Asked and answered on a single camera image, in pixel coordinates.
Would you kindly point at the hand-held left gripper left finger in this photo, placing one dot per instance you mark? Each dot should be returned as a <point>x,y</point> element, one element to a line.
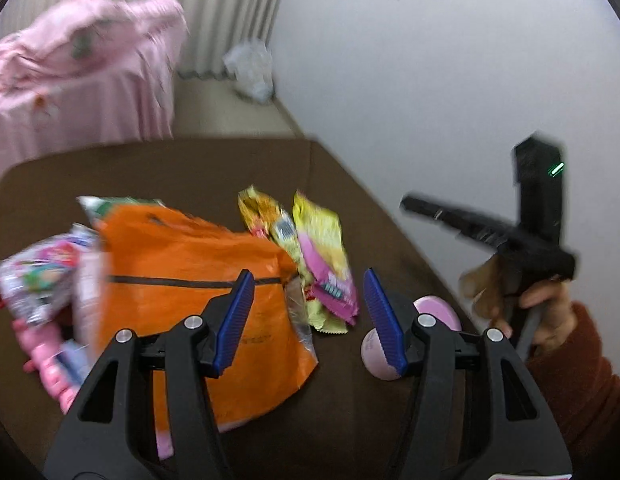
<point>235,320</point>

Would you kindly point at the pink white snack packet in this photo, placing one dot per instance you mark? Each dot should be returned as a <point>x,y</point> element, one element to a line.
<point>40,270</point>

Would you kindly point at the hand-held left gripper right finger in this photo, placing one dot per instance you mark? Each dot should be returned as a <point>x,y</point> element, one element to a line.
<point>382,320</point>

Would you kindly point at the clear plastic bag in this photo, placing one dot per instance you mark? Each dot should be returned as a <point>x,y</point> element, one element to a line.
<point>250,70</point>

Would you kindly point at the person's right hand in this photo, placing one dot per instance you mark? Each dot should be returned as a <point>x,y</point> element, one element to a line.
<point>545,310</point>

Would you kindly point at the yellow pink snack packet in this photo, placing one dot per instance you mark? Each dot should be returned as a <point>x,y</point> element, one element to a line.
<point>325,255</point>

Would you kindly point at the green snack packet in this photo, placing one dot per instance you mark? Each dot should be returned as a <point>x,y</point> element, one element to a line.
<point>100,207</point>

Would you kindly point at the pink caterpillar toy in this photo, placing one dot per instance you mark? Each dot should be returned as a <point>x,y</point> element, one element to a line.
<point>45,360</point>

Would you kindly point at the small pink cup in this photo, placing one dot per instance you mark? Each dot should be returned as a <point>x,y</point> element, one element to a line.
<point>440,310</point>

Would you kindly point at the pink floral bed sheet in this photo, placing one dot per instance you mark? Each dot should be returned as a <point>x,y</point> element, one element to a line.
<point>90,100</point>

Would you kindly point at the orange snack bag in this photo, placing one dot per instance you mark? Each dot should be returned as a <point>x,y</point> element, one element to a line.
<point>180,310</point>

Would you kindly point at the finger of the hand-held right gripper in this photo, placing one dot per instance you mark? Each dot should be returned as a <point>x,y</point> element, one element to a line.
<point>455,220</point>

